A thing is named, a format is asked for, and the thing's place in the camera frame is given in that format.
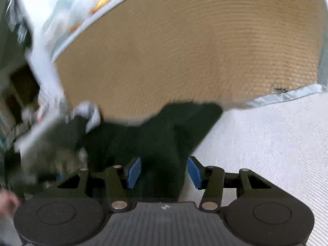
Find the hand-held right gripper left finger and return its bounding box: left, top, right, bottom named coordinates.
left=54, top=156, right=142, bottom=210

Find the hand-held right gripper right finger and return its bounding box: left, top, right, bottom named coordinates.
left=187, top=156, right=272, bottom=211

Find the black jersey t-shirt white print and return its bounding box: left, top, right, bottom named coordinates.
left=82, top=102, right=224, bottom=203

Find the person's left hand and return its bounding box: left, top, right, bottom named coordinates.
left=0, top=192, right=21, bottom=220

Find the grey tabby cat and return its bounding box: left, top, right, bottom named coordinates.
left=20, top=143, right=89, bottom=182

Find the black folded garment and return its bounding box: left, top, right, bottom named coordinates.
left=36, top=115, right=88, bottom=149

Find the light grey garment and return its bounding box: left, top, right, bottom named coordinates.
left=65, top=102, right=101, bottom=134

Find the tan woven mattress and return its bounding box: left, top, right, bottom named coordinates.
left=52, top=0, right=326, bottom=126

